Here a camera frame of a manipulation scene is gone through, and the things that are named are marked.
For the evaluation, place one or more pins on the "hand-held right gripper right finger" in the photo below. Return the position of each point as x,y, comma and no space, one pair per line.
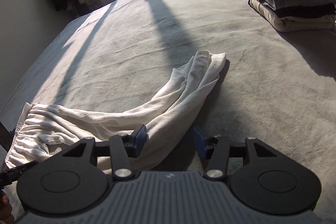
200,144

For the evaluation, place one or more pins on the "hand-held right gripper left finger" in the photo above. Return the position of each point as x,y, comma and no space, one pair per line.
139,139

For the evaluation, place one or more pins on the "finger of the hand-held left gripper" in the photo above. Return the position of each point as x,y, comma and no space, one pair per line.
18,171

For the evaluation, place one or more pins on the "white pants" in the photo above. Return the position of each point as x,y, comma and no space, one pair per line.
168,98

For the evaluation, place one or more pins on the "person's left hand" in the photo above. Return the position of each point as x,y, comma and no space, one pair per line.
4,202

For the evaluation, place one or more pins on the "dark furniture edge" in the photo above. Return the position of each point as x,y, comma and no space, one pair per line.
4,138

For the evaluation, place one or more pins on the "grey bed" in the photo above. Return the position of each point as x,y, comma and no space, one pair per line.
252,87

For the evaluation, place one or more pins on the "folded beige garment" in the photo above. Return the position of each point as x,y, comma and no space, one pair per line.
296,24

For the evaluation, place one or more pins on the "folded dark garment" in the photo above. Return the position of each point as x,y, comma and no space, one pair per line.
307,11

